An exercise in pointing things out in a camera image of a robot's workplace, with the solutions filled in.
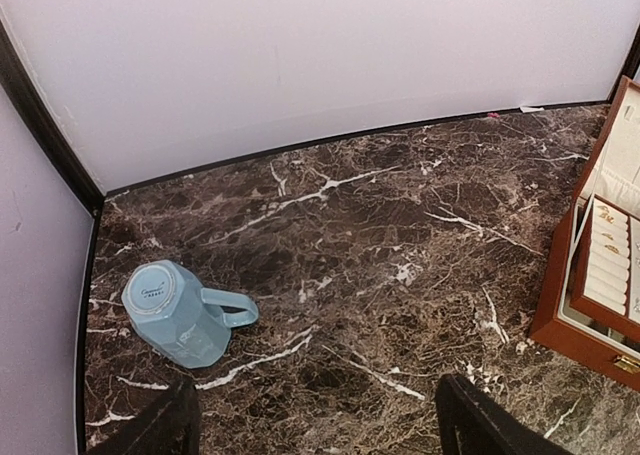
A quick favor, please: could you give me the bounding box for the black corner frame post right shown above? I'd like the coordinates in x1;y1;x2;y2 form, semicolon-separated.
607;29;640;103

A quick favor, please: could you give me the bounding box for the red jewelry tray insert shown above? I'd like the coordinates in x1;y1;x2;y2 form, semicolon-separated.
570;197;639;339

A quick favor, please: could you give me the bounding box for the white paper scrap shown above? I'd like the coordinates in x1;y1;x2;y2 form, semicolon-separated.
519;106;545;113

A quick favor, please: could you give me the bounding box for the red jewelry box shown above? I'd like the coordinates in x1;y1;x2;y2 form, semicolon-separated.
530;76;639;390

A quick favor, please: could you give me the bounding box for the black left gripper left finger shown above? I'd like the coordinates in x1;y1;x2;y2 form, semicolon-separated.
86;377;201;455

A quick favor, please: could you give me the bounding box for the light blue ceramic mug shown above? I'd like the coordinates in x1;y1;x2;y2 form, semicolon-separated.
121;260;259;369

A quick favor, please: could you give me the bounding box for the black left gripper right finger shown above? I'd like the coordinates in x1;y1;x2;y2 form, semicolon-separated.
435;374;568;455

